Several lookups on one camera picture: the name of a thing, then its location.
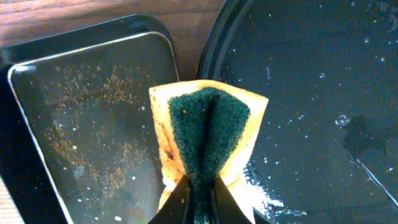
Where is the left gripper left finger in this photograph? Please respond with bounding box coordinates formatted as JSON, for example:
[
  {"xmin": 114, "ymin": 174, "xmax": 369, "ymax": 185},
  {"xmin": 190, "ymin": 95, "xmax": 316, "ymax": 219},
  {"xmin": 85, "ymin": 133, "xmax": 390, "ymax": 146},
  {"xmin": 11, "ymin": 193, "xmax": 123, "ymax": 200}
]
[{"xmin": 148, "ymin": 176, "xmax": 190, "ymax": 224}]

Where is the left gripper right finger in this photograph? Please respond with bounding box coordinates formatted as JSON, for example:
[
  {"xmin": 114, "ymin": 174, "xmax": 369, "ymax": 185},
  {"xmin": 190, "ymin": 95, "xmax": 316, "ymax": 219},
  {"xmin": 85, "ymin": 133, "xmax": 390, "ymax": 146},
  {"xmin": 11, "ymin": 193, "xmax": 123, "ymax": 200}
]
[{"xmin": 210, "ymin": 177, "xmax": 251, "ymax": 224}]

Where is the green and yellow sponge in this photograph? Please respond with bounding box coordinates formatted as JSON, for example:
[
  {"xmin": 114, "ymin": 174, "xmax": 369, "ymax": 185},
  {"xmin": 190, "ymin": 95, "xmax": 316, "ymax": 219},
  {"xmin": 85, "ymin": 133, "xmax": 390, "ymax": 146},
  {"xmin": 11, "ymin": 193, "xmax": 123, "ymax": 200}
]
[{"xmin": 149, "ymin": 80, "xmax": 269, "ymax": 223}]

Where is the black round tray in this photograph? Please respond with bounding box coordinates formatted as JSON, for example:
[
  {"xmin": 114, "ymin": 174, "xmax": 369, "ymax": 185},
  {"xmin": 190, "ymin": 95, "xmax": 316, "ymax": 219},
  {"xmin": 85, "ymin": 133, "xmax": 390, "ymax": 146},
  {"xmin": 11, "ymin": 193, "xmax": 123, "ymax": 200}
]
[{"xmin": 198, "ymin": 0, "xmax": 397, "ymax": 223}]

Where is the black rectangular tray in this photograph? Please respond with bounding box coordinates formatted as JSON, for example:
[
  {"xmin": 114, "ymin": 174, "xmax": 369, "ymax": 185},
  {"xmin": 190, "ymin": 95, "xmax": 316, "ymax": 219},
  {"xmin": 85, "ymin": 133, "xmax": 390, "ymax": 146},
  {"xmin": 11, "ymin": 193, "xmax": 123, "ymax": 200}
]
[{"xmin": 1, "ymin": 14, "xmax": 178, "ymax": 223}]

